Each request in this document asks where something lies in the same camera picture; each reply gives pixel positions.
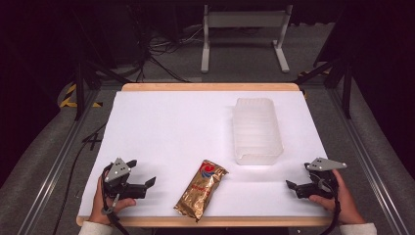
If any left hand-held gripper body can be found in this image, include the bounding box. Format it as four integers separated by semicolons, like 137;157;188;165
103;157;148;201

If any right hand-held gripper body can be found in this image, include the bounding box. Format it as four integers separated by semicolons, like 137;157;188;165
295;157;348;200

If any gold foil snack packet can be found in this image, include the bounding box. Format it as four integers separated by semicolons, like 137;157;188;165
173;159;230;223

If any clear plastic container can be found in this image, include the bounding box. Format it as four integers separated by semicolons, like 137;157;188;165
232;97;285;166

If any person's left hand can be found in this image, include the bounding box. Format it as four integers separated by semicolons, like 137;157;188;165
88;175;138;226

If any person's right hand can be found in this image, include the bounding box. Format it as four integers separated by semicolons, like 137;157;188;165
307;168;367;226

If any white table cover sheet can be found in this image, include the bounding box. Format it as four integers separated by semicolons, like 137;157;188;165
78;90;329;218

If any black tripod stand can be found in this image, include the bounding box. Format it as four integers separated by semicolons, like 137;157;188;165
71;57;132;122
293;53;356;120

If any wooden table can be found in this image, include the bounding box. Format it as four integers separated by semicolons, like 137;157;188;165
75;82;335;228

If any white metal stand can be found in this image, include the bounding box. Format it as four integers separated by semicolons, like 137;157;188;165
200;4;294;74

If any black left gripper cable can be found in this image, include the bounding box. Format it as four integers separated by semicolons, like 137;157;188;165
100;164;131;235

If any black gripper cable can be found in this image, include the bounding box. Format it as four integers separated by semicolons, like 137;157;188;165
100;164;131;235
325;195;343;235

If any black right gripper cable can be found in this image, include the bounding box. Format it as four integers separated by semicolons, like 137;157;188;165
325;195;343;235

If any thin black floor cable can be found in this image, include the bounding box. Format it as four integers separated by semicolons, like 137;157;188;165
51;120;110;235

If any aluminium floor rail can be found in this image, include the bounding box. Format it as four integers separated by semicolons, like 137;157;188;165
327;87;413;235
17;89;101;235

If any bundle of black floor cables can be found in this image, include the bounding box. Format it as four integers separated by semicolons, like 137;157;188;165
128;19;205;84

